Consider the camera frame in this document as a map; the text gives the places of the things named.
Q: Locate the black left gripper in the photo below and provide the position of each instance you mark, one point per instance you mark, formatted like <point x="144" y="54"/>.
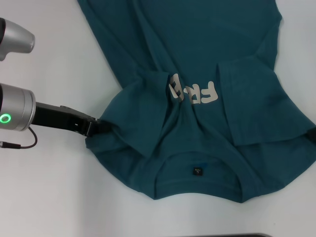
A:
<point x="56" y="118"/>

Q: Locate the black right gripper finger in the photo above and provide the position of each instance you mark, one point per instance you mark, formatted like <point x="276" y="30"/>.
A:
<point x="312" y="135"/>

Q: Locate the teal t-shirt with cream letters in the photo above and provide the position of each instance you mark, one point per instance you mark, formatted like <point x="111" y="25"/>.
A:
<point x="185" y="37"/>

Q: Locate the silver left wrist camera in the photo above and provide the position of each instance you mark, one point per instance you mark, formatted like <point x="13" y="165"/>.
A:
<point x="14" y="39"/>

